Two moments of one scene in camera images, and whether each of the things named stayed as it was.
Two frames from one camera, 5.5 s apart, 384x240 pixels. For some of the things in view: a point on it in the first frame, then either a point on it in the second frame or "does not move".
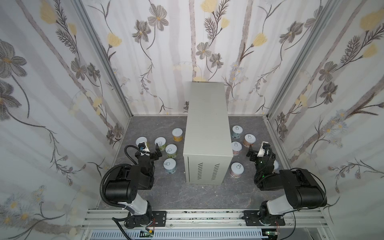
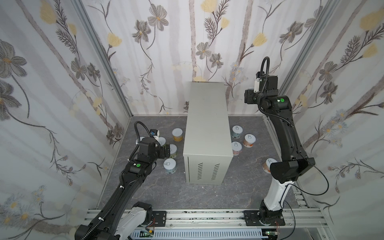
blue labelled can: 169,165 does not move
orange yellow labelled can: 177,134 does not move
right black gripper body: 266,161 → 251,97
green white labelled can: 171,150 does not move
